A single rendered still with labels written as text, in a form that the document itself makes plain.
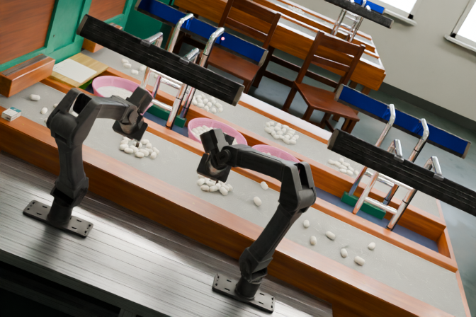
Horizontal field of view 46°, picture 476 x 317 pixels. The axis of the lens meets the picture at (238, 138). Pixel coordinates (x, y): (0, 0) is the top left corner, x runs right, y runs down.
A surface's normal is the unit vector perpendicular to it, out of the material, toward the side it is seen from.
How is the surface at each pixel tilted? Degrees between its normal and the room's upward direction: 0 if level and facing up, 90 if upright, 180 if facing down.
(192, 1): 90
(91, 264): 0
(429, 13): 90
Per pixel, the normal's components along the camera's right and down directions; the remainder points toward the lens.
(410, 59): -0.11, 0.40
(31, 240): 0.37, -0.83
